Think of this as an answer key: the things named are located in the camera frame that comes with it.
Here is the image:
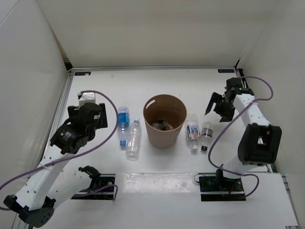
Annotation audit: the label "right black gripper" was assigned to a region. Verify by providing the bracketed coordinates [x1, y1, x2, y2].
[204, 93, 235, 123]

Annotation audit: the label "black label plastic bottle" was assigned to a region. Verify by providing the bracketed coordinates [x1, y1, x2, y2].
[201, 122, 213, 152]

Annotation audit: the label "orange blue label bottle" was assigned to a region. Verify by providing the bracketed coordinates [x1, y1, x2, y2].
[186, 114, 200, 154]

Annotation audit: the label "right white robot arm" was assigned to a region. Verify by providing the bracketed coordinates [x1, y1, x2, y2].
[205, 78, 282, 191]

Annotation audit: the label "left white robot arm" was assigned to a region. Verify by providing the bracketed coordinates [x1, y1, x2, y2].
[4, 103, 108, 228]

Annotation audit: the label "brown round waste bin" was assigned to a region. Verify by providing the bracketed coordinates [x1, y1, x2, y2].
[143, 94, 187, 149]

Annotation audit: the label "crushed bottles inside bin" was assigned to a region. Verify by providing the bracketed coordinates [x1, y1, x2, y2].
[152, 120, 174, 131]

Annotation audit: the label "blue label plastic bottle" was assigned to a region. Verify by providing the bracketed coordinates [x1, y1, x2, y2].
[117, 106, 130, 147]

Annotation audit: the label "clear plastic bottle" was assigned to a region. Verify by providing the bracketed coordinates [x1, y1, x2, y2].
[125, 118, 142, 161]

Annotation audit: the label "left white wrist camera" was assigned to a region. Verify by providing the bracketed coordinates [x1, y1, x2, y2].
[77, 93, 96, 108]

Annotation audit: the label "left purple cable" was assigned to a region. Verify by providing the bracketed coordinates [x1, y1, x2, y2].
[0, 90, 120, 211]

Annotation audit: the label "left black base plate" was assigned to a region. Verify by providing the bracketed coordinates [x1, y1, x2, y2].
[71, 174, 117, 200]

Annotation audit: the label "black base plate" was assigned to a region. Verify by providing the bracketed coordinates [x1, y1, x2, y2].
[198, 171, 246, 202]
[71, 174, 117, 200]

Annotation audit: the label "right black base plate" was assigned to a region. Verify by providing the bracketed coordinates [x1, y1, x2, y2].
[198, 171, 246, 202]

